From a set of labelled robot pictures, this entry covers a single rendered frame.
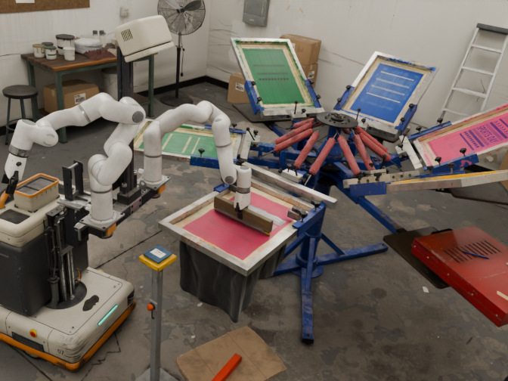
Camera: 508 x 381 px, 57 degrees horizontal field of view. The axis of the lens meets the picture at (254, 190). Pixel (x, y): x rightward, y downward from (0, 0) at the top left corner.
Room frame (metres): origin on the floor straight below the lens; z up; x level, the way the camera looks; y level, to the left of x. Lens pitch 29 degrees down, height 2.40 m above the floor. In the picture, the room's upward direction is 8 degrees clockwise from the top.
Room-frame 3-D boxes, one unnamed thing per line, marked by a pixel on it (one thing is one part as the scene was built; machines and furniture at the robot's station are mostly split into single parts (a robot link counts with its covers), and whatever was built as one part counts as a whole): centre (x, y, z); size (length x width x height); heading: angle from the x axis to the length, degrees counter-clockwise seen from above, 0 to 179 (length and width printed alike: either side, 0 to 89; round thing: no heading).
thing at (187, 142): (3.17, 0.40, 1.05); 1.08 x 0.61 x 0.23; 89
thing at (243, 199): (2.23, 0.05, 1.12); 0.10 x 0.07 x 0.11; 150
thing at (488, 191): (3.15, -1.18, 0.91); 1.34 x 0.40 x 0.08; 89
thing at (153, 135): (2.26, 0.56, 1.37); 0.13 x 0.10 x 0.16; 177
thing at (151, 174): (2.25, 0.57, 1.21); 0.16 x 0.13 x 0.15; 73
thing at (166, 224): (2.25, 0.03, 0.97); 0.79 x 0.58 x 0.04; 149
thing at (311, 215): (2.32, -0.33, 0.97); 0.30 x 0.05 x 0.07; 149
